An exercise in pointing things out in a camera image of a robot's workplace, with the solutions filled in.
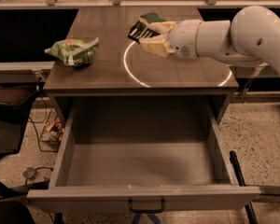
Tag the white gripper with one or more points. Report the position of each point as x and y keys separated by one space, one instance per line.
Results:
x=183 y=37

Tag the dark chocolate bar wrapper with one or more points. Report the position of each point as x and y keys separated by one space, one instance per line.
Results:
x=141 y=30

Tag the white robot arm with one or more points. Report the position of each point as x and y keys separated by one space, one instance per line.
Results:
x=251 y=38

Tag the grey cabinet with top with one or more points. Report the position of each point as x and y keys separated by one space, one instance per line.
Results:
x=121 y=67

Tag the open grey top drawer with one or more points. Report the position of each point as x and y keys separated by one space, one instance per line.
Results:
x=143 y=148

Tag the green yellow sponge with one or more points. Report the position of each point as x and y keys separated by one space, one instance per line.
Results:
x=150 y=18

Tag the green chip bag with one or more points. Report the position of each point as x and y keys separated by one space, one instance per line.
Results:
x=74 y=52

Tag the black pole on floor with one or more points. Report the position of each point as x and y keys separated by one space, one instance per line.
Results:
x=237 y=169

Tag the dark office chair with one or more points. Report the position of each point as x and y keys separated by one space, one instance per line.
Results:
x=15 y=105

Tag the round floor plug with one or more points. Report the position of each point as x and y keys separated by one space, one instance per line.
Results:
x=30 y=173

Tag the wire basket with snacks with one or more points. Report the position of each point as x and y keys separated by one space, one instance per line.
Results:
x=52 y=133

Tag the black drawer handle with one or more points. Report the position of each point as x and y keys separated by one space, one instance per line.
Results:
x=147 y=207

